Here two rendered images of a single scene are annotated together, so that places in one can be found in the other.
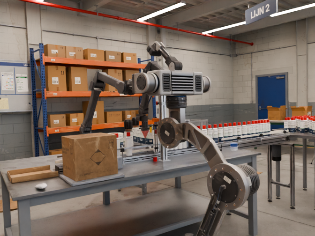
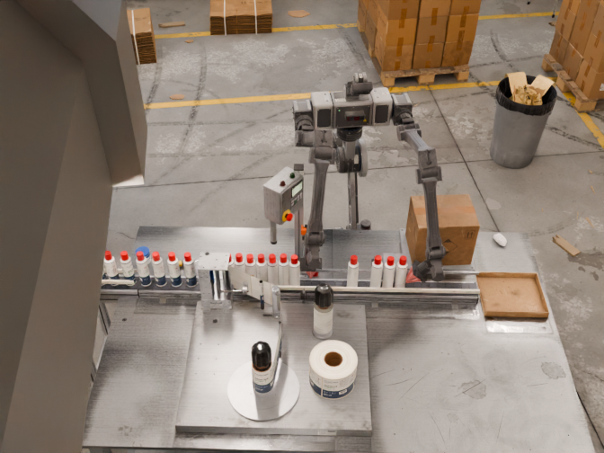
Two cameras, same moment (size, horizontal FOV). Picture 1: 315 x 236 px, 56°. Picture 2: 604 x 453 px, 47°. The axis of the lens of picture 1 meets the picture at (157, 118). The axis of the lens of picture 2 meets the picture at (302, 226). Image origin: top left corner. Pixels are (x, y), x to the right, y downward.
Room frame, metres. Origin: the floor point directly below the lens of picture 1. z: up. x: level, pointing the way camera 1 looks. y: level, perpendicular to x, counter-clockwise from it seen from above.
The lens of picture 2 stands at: (4.54, 1.33, 3.39)
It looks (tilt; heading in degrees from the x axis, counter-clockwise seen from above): 43 degrees down; 214
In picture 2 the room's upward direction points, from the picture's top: straight up
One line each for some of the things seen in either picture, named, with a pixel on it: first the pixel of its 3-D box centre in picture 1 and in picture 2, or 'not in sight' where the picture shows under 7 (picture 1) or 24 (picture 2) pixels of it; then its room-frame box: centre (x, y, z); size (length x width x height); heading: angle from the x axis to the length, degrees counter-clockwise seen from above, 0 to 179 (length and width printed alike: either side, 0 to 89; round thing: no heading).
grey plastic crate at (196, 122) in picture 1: (188, 126); not in sight; (4.87, -0.50, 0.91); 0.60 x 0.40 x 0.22; 134
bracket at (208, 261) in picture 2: not in sight; (213, 261); (2.93, -0.24, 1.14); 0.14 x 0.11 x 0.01; 122
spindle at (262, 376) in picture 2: (135, 129); (262, 368); (3.22, 0.24, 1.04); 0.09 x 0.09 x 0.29
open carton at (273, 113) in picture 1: (276, 113); not in sight; (7.55, -3.07, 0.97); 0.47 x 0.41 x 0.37; 127
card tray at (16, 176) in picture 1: (32, 173); (511, 294); (2.09, 0.91, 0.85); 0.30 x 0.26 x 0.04; 122
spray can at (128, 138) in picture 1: (128, 143); (352, 272); (2.50, 0.25, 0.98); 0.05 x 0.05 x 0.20
